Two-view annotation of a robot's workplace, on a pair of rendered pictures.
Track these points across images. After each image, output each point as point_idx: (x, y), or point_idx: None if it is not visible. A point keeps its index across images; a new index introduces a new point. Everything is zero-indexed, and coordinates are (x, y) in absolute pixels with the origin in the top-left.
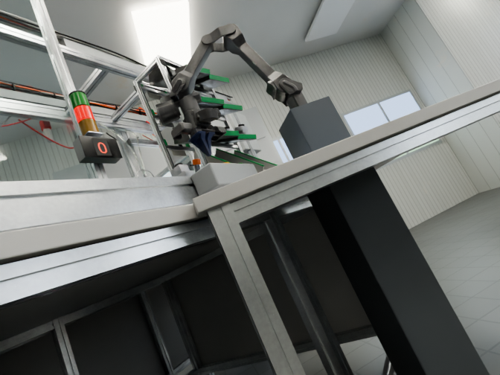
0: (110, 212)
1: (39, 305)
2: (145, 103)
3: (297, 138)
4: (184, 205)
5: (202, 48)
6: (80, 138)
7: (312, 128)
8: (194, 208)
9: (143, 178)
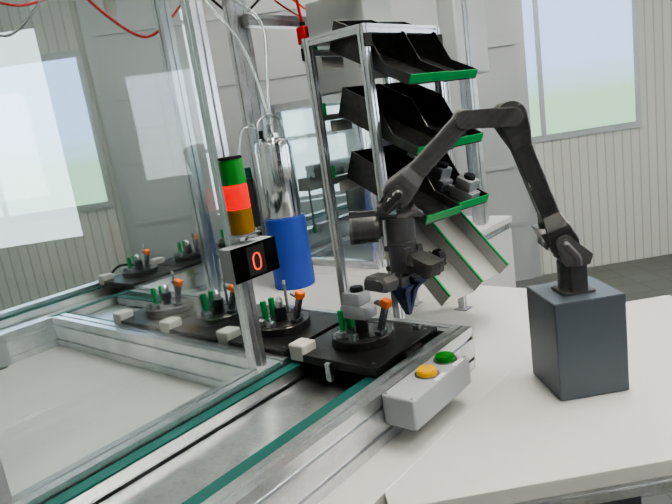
0: (297, 499)
1: None
2: (315, 94)
3: (548, 338)
4: (376, 500)
5: (452, 134)
6: (233, 254)
7: (574, 342)
8: (385, 498)
9: (332, 431)
